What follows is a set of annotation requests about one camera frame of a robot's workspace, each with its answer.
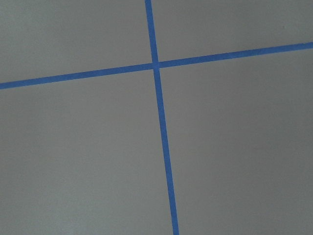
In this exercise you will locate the long blue tape strip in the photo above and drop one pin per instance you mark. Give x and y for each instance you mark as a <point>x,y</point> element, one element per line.
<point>162,117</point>

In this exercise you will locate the crossing blue tape strip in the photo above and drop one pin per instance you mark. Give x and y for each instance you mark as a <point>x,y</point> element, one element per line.
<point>149,66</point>

